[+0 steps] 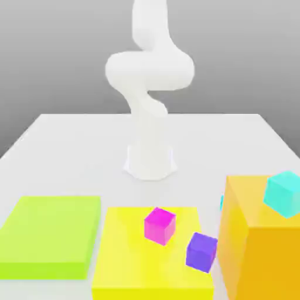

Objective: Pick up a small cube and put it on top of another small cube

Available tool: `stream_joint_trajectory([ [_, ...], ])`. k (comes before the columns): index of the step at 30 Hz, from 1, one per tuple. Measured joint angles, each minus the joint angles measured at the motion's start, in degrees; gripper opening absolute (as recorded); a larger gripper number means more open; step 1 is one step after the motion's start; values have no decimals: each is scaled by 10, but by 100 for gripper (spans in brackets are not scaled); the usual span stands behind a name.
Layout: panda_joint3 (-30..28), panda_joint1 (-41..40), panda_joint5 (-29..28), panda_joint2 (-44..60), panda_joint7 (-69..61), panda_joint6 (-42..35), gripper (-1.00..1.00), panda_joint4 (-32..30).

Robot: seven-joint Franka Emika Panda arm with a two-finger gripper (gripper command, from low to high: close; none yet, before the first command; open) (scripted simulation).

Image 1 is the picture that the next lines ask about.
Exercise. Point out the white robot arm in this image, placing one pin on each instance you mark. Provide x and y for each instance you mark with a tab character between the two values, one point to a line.
150	70

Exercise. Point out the small magenta cube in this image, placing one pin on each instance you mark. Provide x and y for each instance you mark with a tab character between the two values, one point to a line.
159	226

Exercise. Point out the small cyan cube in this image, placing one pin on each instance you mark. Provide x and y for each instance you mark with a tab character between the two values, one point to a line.
282	194
221	202

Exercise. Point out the small purple cube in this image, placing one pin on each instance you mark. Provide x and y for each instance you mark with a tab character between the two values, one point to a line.
201	252

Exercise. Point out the large yellow box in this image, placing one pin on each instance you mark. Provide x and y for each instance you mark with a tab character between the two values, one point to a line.
131	264

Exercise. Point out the large lime green box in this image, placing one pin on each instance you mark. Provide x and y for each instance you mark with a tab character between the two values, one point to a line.
49	232

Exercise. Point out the large orange box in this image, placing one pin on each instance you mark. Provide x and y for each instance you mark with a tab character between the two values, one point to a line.
262	257

